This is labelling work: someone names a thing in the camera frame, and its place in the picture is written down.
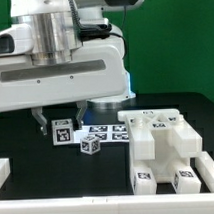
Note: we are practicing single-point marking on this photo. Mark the white tagged cube nut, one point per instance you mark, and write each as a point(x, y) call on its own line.
point(90, 145)

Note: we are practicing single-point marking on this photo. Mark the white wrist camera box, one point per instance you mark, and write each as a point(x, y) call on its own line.
point(16, 40)

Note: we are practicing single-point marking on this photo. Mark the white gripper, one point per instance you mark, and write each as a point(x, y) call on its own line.
point(96, 70)

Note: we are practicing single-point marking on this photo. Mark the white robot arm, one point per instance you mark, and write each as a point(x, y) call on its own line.
point(61, 51)

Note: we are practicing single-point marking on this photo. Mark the white marker sheet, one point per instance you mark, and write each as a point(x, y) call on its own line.
point(106, 133)

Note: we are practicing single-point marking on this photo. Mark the black camera on stand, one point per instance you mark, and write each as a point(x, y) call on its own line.
point(95, 28)

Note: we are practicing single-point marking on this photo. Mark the white right corner bracket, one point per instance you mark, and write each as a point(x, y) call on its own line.
point(205, 167)

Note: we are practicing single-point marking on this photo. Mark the white chair back frame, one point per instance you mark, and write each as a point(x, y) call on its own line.
point(141, 123)

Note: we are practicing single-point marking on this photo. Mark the white tagged cube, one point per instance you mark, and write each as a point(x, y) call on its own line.
point(62, 131)

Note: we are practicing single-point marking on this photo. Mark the white front rail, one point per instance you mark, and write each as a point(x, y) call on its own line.
point(154, 204)

